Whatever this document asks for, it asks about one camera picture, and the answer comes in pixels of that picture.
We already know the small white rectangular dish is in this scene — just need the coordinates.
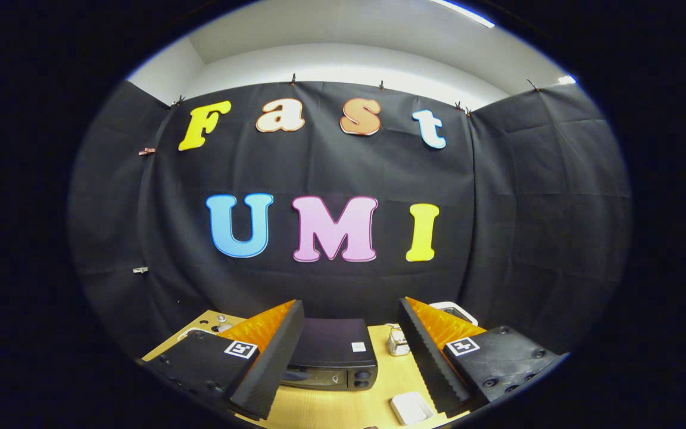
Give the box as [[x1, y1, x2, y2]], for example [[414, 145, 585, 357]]
[[389, 391, 435, 426]]

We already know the black toaster oven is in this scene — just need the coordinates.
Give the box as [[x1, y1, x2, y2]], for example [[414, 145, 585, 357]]
[[279, 318, 378, 391]]

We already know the long ceiling light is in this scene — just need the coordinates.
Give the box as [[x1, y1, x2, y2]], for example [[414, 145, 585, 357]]
[[429, 0, 495, 29]]

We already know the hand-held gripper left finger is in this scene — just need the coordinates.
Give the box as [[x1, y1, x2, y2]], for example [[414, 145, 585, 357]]
[[141, 300, 306, 421]]

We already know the small metal wire basket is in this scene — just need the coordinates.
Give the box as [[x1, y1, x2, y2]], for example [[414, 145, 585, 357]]
[[388, 325, 410, 357]]

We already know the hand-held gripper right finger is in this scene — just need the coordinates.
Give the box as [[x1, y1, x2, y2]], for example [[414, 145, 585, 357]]
[[398, 296, 570, 418]]

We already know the white divided condiment tray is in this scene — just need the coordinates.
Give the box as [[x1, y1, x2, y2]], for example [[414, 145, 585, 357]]
[[177, 327, 220, 341]]

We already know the white bread toaster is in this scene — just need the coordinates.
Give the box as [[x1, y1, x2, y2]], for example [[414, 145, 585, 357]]
[[428, 301, 479, 327]]

